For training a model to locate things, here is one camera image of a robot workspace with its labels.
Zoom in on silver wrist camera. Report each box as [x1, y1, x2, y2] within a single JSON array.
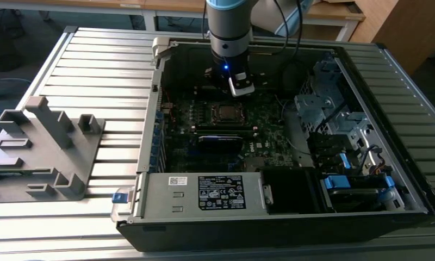
[[227, 72, 256, 98]]

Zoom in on silver CPU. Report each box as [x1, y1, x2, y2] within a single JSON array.
[[219, 104, 240, 121]]

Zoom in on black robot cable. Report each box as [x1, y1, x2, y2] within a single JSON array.
[[281, 0, 305, 90], [270, 0, 290, 55]]

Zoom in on multicolour power wires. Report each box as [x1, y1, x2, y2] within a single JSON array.
[[370, 162, 393, 177]]

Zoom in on graphics card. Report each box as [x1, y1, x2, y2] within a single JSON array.
[[198, 134, 244, 160]]

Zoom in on black data cable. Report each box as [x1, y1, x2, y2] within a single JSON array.
[[315, 97, 347, 135]]

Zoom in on black open PC case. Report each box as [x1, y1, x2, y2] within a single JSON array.
[[111, 36, 435, 253]]

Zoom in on black office chair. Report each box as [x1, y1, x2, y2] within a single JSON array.
[[0, 8, 28, 73]]

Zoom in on wooden desk white frame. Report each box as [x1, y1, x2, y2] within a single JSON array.
[[0, 0, 156, 31], [140, 0, 366, 42]]

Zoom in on blue disk carrier latch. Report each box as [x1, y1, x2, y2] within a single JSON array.
[[338, 153, 353, 170]]

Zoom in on wooden cabinet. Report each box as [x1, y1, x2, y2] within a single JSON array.
[[350, 0, 435, 76]]

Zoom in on silver metal disk bay cage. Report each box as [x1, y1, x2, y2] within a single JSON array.
[[294, 73, 349, 136]]

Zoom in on green Dell motherboard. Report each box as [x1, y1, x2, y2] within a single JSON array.
[[162, 92, 313, 175]]

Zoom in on grey plastic parts rack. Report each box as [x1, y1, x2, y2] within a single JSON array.
[[0, 95, 107, 203]]

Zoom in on hard disk in blue carrier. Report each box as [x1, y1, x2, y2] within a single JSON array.
[[321, 175, 398, 213]]

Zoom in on chipset heatsink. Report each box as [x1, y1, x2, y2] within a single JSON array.
[[244, 156, 266, 170]]

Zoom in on green RAM stick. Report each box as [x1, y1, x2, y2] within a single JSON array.
[[0, 169, 33, 176]]

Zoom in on grey power supply unit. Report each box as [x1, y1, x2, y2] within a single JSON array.
[[130, 171, 270, 218]]

